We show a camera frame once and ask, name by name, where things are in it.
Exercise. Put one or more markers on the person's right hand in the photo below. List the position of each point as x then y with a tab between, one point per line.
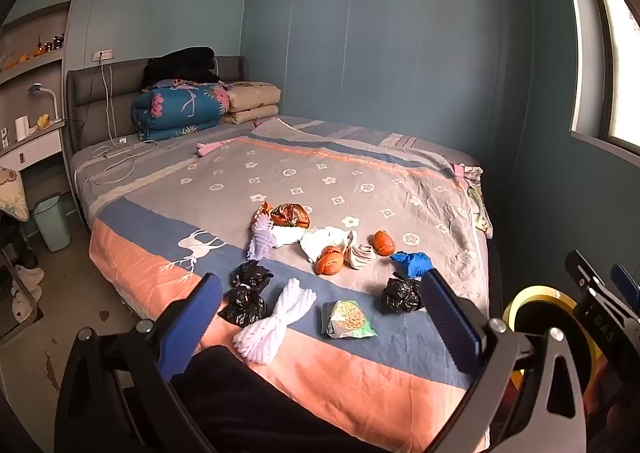
615	408

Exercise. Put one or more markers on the white desk lamp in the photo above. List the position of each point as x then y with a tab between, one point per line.
47	95

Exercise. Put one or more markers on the yellow toy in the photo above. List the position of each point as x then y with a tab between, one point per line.
43	121

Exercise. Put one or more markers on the black clothes pile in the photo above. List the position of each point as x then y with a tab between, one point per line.
182	64

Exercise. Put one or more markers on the pink cloth strip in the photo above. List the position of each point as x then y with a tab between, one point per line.
210	147

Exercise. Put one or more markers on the black plastic bag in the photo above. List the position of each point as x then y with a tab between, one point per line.
242	309
400	295
252	275

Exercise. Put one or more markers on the white box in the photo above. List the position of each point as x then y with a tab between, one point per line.
21	128

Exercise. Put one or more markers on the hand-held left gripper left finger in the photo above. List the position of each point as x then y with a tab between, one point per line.
190	328

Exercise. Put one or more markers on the orange red snack wrapper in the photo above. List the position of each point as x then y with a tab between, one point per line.
286	214

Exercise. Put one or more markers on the window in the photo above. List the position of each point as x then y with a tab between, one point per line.
617	58

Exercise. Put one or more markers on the beige folded quilt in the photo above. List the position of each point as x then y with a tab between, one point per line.
252	100

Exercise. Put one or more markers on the green snack packet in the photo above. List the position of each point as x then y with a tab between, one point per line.
347	320

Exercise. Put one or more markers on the person's black clothing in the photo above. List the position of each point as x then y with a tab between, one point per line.
260	408

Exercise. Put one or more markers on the light green waste bin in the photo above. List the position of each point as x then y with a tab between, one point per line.
50	223

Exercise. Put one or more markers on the floral cloth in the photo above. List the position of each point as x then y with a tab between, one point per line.
475	188

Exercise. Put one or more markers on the wall socket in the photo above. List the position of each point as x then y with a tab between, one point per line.
103	54

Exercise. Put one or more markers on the printed cloth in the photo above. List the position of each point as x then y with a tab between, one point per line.
12	193

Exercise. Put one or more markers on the blue floral folded quilt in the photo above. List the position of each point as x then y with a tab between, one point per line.
180	108

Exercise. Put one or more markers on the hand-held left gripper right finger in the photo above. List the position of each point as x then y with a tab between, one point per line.
450	328

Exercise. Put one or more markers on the bed with patterned sheet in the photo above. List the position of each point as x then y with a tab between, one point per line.
300	168

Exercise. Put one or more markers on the grey wall shelf unit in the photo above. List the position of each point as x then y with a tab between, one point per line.
35	68

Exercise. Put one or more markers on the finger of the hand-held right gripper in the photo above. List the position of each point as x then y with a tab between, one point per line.
587	280
627	285

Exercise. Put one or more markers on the black bin with yellow rim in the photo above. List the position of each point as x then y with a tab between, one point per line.
537	289

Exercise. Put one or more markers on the white slipper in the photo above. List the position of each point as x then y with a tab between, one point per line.
24	305
29	275

